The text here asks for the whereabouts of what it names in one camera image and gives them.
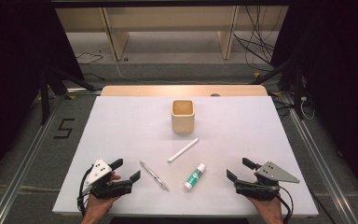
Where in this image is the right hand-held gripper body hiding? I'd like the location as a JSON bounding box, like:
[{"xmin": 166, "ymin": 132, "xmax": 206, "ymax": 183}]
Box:
[{"xmin": 234, "ymin": 161, "xmax": 301, "ymax": 202}]

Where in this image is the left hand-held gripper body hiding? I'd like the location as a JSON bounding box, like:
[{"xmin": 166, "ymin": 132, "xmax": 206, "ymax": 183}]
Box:
[{"xmin": 84, "ymin": 158, "xmax": 135, "ymax": 200}]

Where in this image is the silver pen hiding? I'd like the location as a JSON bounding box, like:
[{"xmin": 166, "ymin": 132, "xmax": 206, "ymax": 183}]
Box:
[{"xmin": 139, "ymin": 160, "xmax": 171, "ymax": 192}]

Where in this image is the white and green glue stick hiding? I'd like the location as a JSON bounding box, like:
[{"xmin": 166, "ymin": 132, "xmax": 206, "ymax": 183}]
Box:
[{"xmin": 184, "ymin": 162, "xmax": 207, "ymax": 191}]

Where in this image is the white pen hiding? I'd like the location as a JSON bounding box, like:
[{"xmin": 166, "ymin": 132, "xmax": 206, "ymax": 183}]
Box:
[{"xmin": 167, "ymin": 137, "xmax": 200, "ymax": 164}]

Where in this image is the beige square pen holder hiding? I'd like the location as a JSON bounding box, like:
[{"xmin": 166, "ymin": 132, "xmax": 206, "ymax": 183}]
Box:
[{"xmin": 171, "ymin": 99, "xmax": 196, "ymax": 134}]

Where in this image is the person's right hand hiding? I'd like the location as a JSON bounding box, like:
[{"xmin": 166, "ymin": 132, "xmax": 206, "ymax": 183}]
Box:
[{"xmin": 249, "ymin": 198, "xmax": 283, "ymax": 218}]

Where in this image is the person's left hand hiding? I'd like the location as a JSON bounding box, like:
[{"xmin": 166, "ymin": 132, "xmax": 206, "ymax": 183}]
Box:
[{"xmin": 82, "ymin": 195, "xmax": 120, "ymax": 220}]

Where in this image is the white foam board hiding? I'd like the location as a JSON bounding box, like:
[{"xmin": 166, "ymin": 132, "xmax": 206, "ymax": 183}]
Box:
[{"xmin": 51, "ymin": 95, "xmax": 320, "ymax": 217}]

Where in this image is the black metal stand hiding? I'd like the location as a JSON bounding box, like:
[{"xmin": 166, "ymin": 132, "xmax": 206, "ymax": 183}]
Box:
[
  {"xmin": 38, "ymin": 66, "xmax": 99, "ymax": 125},
  {"xmin": 250, "ymin": 55, "xmax": 306, "ymax": 120}
]

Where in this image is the black curtain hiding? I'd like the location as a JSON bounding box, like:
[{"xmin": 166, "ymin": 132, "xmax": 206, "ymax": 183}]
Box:
[
  {"xmin": 0, "ymin": 0, "xmax": 85, "ymax": 190},
  {"xmin": 269, "ymin": 0, "xmax": 358, "ymax": 206}
]

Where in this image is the left hand-held gripper cable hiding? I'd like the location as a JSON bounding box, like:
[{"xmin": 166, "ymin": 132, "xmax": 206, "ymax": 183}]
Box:
[{"xmin": 76, "ymin": 167, "xmax": 94, "ymax": 217}]

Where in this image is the hand-held gripper cable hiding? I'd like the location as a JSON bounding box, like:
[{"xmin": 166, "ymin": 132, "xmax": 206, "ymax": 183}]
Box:
[
  {"xmin": 76, "ymin": 167, "xmax": 94, "ymax": 217},
  {"xmin": 274, "ymin": 186, "xmax": 295, "ymax": 224}
]

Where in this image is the right hand-held gripper cable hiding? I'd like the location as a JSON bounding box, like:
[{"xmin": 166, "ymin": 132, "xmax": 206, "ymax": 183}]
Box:
[{"xmin": 274, "ymin": 186, "xmax": 295, "ymax": 224}]

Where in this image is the aluminium floor rail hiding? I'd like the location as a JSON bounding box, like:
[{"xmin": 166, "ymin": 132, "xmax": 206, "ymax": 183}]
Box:
[
  {"xmin": 0, "ymin": 92, "xmax": 63, "ymax": 224},
  {"xmin": 283, "ymin": 92, "xmax": 358, "ymax": 224}
]

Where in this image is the white plug with cable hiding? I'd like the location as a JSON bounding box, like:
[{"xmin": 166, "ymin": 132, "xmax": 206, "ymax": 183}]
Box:
[{"xmin": 299, "ymin": 96, "xmax": 316, "ymax": 121}]

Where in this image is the thin black floor cable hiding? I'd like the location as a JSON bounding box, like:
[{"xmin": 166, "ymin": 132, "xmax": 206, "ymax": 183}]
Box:
[{"xmin": 76, "ymin": 50, "xmax": 104, "ymax": 65}]

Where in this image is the hanging black cable bundle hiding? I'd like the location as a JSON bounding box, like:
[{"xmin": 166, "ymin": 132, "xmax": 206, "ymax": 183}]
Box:
[{"xmin": 233, "ymin": 6, "xmax": 276, "ymax": 73}]

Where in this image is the light wooden desk frame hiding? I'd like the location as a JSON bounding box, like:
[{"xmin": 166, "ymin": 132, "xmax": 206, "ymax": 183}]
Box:
[{"xmin": 55, "ymin": 6, "xmax": 290, "ymax": 62}]

